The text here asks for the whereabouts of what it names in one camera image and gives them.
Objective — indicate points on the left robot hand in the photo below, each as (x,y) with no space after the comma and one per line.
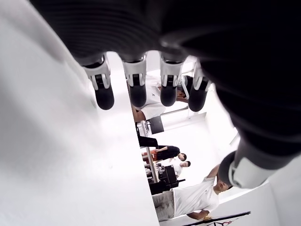
(211,35)

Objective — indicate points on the seated person in white shirt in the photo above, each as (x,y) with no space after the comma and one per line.
(154,110)

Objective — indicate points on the black monitor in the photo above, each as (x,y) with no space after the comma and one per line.
(157,126)

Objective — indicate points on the person in black shirt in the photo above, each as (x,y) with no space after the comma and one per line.
(168,151)

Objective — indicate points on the distant person in white shirt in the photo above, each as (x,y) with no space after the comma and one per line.
(181,166)

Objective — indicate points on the person in beige trousers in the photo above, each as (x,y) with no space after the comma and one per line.
(195,200)

